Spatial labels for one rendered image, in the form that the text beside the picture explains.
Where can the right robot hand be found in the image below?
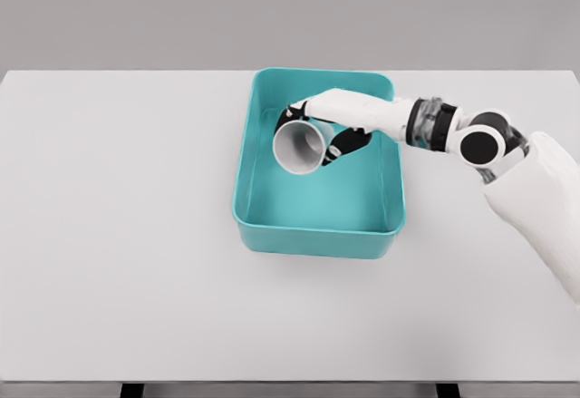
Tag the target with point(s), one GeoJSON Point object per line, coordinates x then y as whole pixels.
{"type": "Point", "coordinates": [349, 108]}

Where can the white paper cup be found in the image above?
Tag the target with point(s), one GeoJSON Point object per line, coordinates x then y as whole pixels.
{"type": "Point", "coordinates": [299, 146]}

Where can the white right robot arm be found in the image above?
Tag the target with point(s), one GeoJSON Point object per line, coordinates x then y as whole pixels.
{"type": "Point", "coordinates": [534, 176]}

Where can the teal plastic basket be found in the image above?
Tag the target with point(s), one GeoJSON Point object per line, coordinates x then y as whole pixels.
{"type": "Point", "coordinates": [317, 207]}

